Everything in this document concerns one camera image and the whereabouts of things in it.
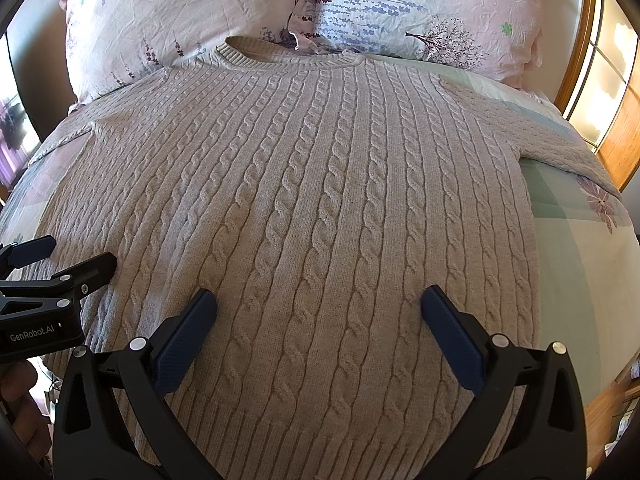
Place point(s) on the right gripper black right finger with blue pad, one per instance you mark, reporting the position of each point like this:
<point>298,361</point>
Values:
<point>548,437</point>

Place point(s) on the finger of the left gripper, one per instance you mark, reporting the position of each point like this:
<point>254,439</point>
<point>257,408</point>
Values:
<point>17,256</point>
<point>79,281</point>

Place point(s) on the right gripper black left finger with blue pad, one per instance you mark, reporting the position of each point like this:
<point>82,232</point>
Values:
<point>112,420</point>

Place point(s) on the beige cable knit sweater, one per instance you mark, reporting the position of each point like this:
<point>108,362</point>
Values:
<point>316,438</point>

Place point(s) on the person's hand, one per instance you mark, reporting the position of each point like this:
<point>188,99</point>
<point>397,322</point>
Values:
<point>30,426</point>

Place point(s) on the pastel floral bed sheet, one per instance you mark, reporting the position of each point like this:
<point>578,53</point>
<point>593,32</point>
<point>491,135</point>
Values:
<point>570,259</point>

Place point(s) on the pink floral left pillow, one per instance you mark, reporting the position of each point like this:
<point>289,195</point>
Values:
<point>112,43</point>

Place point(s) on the pink floral pillow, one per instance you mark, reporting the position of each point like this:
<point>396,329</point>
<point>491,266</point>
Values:
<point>112,43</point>
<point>498,39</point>

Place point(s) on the wooden framed window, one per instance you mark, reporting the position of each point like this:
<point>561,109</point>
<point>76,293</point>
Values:
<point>599,94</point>

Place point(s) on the pink floral right pillow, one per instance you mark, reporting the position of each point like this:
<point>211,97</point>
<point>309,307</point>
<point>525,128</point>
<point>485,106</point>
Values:
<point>498,39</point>

